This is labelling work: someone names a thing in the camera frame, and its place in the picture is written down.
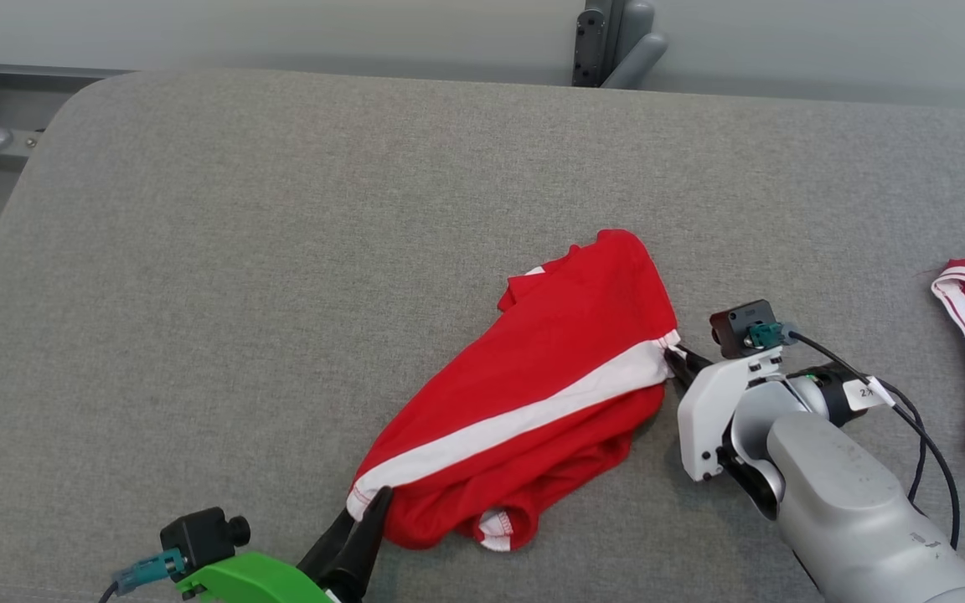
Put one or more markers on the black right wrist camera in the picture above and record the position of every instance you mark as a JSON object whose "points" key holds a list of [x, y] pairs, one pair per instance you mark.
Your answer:
{"points": [[738, 327]]}

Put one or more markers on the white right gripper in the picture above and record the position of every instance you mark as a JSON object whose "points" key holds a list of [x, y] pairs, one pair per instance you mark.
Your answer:
{"points": [[709, 419]]}

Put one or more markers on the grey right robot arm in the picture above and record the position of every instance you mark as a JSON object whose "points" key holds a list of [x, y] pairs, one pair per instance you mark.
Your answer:
{"points": [[851, 511]]}

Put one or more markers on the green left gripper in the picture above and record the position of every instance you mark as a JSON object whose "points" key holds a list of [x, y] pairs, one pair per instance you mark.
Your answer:
{"points": [[256, 582]]}

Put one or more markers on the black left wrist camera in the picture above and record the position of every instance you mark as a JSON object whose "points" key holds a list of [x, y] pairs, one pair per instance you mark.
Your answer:
{"points": [[202, 536]]}

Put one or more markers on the red garment broad white stripe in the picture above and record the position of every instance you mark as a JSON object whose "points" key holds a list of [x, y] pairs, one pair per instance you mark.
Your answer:
{"points": [[583, 335]]}

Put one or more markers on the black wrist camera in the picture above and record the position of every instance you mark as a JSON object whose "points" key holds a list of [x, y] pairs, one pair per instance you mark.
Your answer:
{"points": [[202, 536], [738, 327]]}

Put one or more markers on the grey fabric sofa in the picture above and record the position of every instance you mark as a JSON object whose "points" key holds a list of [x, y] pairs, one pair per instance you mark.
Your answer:
{"points": [[281, 293]]}

